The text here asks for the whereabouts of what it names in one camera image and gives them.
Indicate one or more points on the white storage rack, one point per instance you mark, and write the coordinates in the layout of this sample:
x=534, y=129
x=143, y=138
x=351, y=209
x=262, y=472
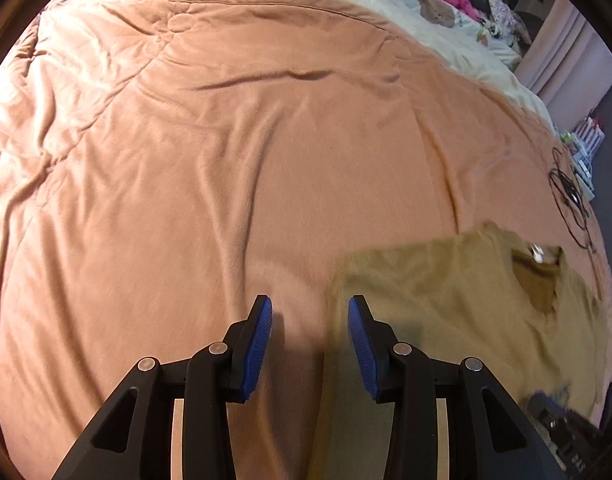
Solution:
x=586, y=145

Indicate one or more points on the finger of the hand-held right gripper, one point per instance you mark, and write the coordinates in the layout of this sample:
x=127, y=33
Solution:
x=548, y=410

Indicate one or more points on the olive green t-shirt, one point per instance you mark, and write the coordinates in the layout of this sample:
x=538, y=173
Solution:
x=436, y=310

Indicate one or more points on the orange blanket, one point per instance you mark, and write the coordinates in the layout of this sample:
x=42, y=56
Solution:
x=211, y=160

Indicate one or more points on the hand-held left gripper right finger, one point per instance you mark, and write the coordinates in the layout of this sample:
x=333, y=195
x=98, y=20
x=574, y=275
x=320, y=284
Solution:
x=361, y=345

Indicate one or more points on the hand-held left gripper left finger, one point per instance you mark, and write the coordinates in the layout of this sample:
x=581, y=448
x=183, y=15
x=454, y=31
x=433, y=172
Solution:
x=258, y=345

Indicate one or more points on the pink curtain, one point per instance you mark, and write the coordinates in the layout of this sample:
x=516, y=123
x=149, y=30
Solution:
x=566, y=45

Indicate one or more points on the floral patterned cloth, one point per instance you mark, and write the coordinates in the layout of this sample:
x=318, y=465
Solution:
x=506, y=20

